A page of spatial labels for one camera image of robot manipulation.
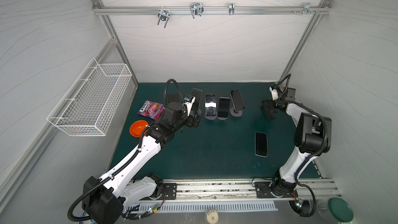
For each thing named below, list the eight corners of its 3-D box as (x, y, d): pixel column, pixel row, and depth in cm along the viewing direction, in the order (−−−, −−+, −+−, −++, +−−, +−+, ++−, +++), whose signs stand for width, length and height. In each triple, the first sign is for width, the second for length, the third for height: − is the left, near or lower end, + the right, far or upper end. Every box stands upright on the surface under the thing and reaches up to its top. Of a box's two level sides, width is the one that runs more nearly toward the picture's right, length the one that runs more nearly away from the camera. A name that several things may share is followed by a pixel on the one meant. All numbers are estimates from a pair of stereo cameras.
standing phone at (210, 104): (205, 120, 102) (205, 107, 91) (204, 106, 109) (205, 93, 99) (215, 120, 102) (217, 108, 91) (214, 106, 109) (216, 93, 99)
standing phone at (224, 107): (217, 119, 103) (219, 103, 90) (217, 113, 106) (219, 97, 93) (227, 119, 103) (231, 103, 90) (226, 113, 106) (230, 97, 93)
